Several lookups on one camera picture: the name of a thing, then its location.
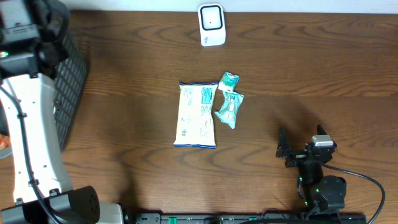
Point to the orange tissue pack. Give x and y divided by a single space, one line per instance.
5 141

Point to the green soft wipes pack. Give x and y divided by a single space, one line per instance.
229 109

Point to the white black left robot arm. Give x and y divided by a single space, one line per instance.
43 75

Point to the grey plastic mesh basket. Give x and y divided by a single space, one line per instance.
36 38

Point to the teal white Kleenex tissue pack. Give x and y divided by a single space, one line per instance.
228 82

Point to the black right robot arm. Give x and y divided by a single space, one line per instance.
323 194

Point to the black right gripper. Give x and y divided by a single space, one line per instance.
296 156

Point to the cream wipes pack blue edges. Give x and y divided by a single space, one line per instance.
195 126

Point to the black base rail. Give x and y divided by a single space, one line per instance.
156 218

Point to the white barcode scanner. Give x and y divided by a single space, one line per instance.
212 25

